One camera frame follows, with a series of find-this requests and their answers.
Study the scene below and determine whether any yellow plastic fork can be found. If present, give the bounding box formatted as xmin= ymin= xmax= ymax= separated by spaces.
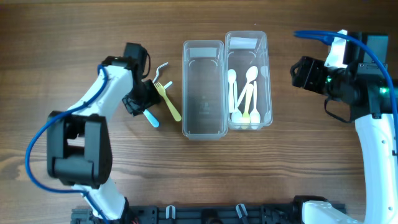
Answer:
xmin=154 ymin=82 xmax=182 ymax=122

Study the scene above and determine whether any left clear plastic container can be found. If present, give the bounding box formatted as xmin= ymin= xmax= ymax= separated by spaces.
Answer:
xmin=182 ymin=40 xmax=228 ymax=140

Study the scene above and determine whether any white spoon diagonal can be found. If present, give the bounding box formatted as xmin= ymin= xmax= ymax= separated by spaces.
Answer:
xmin=235 ymin=66 xmax=259 ymax=109

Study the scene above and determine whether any light blue plastic fork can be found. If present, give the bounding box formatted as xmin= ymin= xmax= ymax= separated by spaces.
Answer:
xmin=143 ymin=110 xmax=160 ymax=128

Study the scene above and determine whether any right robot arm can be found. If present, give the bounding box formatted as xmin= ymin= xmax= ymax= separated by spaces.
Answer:
xmin=290 ymin=30 xmax=397 ymax=223

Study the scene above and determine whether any thin white plastic spoon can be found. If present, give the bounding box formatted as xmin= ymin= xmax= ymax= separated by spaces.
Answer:
xmin=249 ymin=81 xmax=261 ymax=125

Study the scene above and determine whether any left blue cable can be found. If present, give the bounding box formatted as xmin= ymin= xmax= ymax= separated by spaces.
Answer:
xmin=24 ymin=64 xmax=109 ymax=224

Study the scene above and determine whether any right clear plastic container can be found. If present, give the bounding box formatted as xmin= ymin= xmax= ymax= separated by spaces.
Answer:
xmin=225 ymin=30 xmax=273 ymax=130

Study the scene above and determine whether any curved white plastic fork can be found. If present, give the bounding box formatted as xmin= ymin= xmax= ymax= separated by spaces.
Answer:
xmin=152 ymin=62 xmax=169 ymax=83

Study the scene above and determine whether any clear plastic container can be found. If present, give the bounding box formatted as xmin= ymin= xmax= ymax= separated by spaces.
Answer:
xmin=182 ymin=40 xmax=228 ymax=140
xmin=225 ymin=30 xmax=273 ymax=130

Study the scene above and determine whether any yellow plastic spoon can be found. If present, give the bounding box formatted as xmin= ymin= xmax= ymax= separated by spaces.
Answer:
xmin=241 ymin=83 xmax=254 ymax=124

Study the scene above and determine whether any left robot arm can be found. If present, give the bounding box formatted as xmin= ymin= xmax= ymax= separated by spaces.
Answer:
xmin=47 ymin=43 xmax=160 ymax=223

